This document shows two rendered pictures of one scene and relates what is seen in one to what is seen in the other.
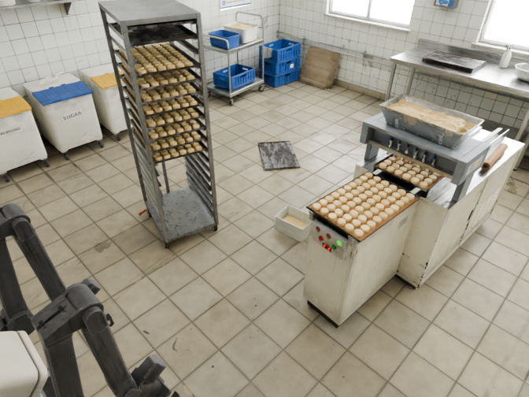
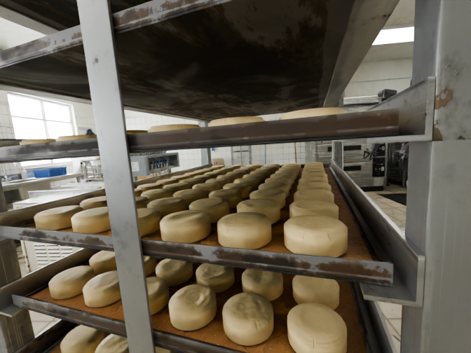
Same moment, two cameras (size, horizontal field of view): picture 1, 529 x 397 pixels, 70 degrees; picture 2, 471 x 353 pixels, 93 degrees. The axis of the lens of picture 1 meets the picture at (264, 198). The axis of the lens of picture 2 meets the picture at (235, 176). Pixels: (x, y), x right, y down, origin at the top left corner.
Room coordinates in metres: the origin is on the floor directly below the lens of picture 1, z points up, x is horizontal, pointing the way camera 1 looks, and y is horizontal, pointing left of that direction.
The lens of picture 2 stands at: (2.98, 1.13, 1.22)
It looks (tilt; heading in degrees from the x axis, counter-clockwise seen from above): 8 degrees down; 230
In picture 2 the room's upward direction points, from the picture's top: 4 degrees counter-clockwise
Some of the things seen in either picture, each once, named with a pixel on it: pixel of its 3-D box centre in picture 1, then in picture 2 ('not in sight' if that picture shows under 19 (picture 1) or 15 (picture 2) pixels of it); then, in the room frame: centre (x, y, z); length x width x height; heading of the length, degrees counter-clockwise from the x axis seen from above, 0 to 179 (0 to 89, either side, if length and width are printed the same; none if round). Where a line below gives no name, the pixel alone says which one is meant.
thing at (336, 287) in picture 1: (358, 250); not in sight; (1.88, -0.66, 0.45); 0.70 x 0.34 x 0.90; 132
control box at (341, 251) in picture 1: (329, 239); not in sight; (1.64, -0.39, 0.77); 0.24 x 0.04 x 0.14; 42
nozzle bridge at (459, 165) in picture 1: (417, 154); (150, 172); (2.22, -1.03, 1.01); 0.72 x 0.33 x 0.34; 42
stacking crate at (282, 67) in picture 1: (279, 63); not in sight; (6.42, -0.23, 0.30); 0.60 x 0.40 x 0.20; 136
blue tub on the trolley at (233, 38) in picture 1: (223, 39); not in sight; (5.62, 0.59, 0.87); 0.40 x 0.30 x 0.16; 49
